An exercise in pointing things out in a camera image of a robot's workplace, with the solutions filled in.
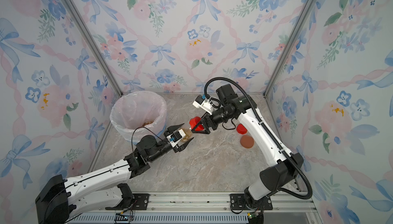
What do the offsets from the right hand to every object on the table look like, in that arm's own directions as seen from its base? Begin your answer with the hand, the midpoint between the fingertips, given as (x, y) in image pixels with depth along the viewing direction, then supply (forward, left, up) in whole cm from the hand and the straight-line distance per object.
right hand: (198, 126), depth 67 cm
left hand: (0, +5, -3) cm, 6 cm away
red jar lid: (-2, +2, +6) cm, 6 cm away
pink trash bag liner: (+17, +34, -9) cm, 40 cm away
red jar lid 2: (+16, -27, -27) cm, 41 cm away
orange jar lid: (+8, -29, -28) cm, 41 cm away
